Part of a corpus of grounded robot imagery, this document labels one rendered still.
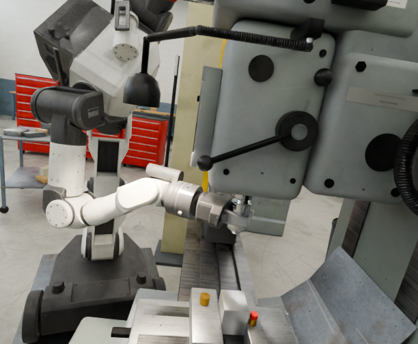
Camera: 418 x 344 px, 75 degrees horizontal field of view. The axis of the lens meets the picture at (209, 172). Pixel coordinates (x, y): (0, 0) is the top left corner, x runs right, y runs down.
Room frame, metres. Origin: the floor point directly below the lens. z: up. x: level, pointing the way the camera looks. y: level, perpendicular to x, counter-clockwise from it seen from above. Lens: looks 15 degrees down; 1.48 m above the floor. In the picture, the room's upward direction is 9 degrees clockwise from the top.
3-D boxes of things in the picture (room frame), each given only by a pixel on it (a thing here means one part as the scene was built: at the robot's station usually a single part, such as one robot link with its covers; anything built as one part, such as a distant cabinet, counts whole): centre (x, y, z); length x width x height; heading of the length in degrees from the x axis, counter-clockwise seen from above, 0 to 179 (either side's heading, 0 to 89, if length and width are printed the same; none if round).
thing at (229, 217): (0.57, -0.08, 1.23); 0.06 x 0.02 x 0.03; 72
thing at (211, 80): (0.59, 0.02, 1.45); 0.04 x 0.04 x 0.21; 3
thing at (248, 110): (0.60, -0.09, 1.47); 0.21 x 0.19 x 0.32; 3
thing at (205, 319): (0.48, -0.04, 1.04); 0.15 x 0.06 x 0.04; 6
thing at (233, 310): (0.48, -0.09, 1.06); 0.06 x 0.05 x 0.06; 6
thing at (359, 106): (0.61, -0.28, 1.47); 0.24 x 0.19 x 0.26; 3
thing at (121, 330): (0.46, 0.13, 0.99); 0.04 x 0.02 x 0.02; 96
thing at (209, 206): (0.63, 0.00, 1.23); 0.13 x 0.12 x 0.10; 162
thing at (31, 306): (0.93, 0.65, 0.50); 0.20 x 0.05 x 0.20; 23
